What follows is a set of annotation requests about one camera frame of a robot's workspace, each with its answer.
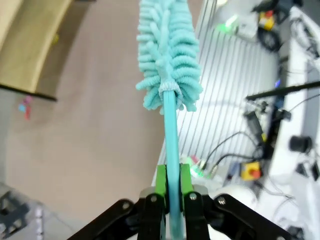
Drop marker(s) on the grey metal stand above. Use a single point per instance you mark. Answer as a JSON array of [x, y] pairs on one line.
[[15, 212]]

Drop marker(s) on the yellow paper scrap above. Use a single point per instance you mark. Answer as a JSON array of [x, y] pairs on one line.
[[55, 38]]

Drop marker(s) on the purple pink paper scrap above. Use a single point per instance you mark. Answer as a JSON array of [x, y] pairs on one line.
[[28, 100]]

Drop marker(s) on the curled red paper scrap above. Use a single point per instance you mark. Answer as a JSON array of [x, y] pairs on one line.
[[27, 114]]

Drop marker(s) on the white side desk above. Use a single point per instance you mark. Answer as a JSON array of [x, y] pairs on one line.
[[295, 112]]

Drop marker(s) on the teal microfiber duster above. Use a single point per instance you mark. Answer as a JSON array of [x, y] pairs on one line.
[[170, 50]]

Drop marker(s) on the wooden shelf black metal frame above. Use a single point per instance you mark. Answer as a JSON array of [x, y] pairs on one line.
[[27, 50]]

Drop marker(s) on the ribbed aluminium base plate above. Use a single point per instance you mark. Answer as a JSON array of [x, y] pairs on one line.
[[225, 75]]

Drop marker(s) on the blue paper scrap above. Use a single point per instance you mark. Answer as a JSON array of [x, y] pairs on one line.
[[22, 108]]

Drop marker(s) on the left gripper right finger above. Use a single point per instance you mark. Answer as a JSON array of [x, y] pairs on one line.
[[197, 220]]

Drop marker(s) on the yellow emergency stop box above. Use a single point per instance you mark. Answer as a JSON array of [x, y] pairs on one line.
[[250, 171], [267, 21]]

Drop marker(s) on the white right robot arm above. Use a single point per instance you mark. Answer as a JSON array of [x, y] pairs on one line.
[[246, 28]]

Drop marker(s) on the black camera stand pole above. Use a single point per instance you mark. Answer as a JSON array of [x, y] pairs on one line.
[[282, 90]]

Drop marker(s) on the black camera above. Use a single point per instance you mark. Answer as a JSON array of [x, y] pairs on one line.
[[301, 143]]

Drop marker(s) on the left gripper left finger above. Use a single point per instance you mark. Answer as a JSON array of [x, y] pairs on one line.
[[150, 220]]

